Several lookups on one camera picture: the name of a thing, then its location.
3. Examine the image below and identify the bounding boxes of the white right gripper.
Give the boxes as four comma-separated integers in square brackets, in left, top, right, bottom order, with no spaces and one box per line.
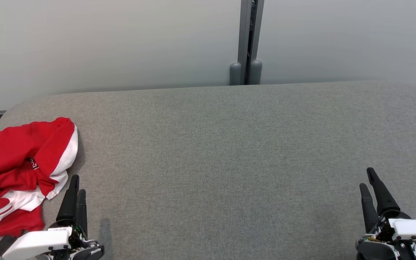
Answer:
[355,168,416,260]

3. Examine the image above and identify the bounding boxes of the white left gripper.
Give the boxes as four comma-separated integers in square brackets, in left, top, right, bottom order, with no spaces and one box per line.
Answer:
[1,175,104,260]

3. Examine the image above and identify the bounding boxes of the red white-striped shorts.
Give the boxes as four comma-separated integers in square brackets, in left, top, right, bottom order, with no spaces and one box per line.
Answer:
[0,117,79,201]

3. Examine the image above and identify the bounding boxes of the grey metal partition post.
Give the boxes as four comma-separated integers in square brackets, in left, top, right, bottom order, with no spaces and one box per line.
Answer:
[248,0,265,85]
[229,0,252,86]

